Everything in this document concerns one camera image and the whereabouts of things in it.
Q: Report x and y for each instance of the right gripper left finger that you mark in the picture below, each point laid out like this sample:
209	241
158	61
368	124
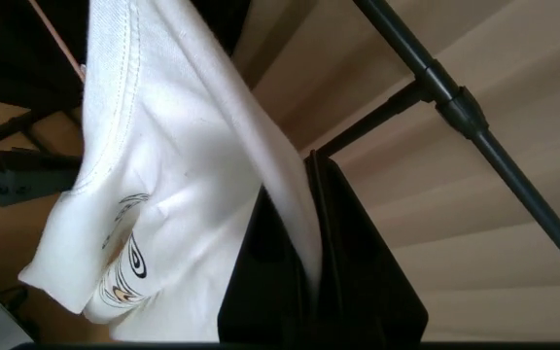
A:
265	291

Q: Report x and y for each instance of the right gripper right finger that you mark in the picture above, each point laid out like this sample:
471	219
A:
367	291

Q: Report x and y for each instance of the white garment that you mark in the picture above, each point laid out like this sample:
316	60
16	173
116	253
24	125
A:
173	170

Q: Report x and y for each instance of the pink clothes hanger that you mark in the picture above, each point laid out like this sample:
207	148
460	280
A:
59	41

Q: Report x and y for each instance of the black shorts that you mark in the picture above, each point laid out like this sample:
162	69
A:
8	48

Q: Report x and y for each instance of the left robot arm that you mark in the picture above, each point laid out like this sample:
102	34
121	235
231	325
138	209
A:
32	177

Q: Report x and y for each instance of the beige curtain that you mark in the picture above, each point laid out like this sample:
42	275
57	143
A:
455	219

